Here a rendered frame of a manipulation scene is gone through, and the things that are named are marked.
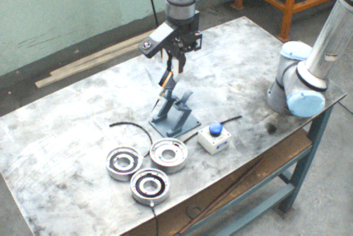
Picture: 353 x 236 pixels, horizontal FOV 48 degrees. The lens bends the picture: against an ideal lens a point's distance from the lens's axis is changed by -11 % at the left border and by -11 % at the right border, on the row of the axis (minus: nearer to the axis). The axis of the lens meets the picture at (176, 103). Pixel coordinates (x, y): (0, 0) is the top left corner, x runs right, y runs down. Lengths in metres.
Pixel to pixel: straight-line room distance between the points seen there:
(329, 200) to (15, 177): 1.62
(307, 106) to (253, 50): 0.52
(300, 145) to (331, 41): 0.67
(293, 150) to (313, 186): 0.66
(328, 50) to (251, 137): 0.39
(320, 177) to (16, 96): 1.91
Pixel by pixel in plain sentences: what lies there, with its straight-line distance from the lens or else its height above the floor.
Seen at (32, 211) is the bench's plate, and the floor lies 0.80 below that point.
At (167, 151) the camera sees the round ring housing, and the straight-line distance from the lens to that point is 1.27.
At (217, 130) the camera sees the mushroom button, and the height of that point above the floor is 0.87.
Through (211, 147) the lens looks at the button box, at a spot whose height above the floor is 0.83.
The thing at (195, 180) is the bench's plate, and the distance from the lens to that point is 1.23.
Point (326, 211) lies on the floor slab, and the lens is 2.27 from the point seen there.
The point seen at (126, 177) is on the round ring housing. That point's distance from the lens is 1.20.
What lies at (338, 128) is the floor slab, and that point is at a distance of 2.69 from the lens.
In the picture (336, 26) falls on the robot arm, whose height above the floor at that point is 1.23.
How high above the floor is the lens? 1.79
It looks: 43 degrees down
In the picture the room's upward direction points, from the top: 3 degrees clockwise
